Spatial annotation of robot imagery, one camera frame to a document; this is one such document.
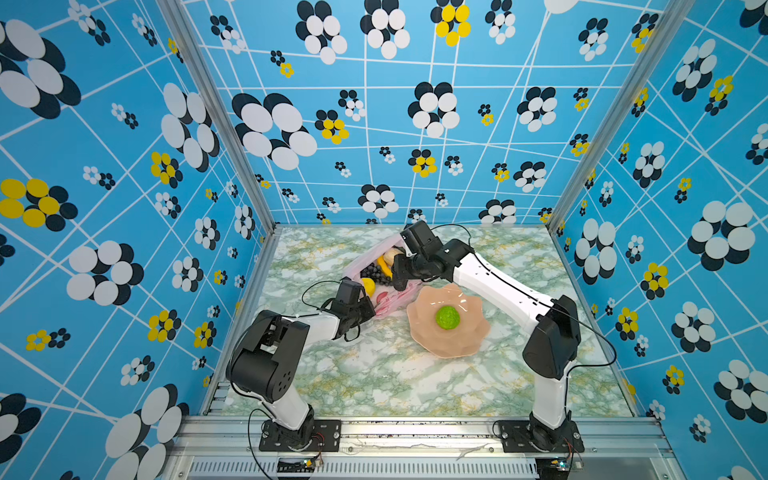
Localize yellow fake lemon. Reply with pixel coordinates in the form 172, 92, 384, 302
360, 277, 376, 297

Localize pink plastic bag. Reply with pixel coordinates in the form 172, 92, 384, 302
343, 234, 422, 317

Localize green fake lime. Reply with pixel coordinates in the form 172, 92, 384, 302
435, 305, 461, 331

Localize pink scalloped plastic plate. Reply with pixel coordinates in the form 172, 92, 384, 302
406, 284, 491, 359

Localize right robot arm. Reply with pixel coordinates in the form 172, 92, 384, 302
393, 221, 581, 451

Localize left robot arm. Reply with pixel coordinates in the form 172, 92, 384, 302
225, 277, 375, 448

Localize black fake grapes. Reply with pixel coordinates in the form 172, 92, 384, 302
359, 263, 391, 286

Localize yellow fake banana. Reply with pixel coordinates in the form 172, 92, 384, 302
377, 257, 393, 279

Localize left green circuit board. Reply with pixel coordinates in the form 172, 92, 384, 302
277, 456, 323, 474

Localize green circuit board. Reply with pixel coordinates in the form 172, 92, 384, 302
277, 456, 323, 474
536, 458, 583, 480

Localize right green circuit board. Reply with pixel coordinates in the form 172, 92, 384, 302
536, 458, 583, 480

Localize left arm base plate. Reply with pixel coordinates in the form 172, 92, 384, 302
258, 419, 342, 453

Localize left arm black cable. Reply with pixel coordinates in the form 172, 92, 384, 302
227, 278, 346, 480

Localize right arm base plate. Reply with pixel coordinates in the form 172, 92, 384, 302
491, 417, 585, 454

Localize aluminium front rail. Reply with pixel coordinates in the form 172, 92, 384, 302
162, 417, 685, 479

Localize left aluminium corner post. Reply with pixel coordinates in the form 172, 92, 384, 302
158, 0, 276, 237

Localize aluminium corner post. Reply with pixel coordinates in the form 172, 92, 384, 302
547, 0, 695, 237
158, 0, 276, 237

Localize right aluminium corner post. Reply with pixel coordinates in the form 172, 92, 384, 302
547, 0, 695, 237

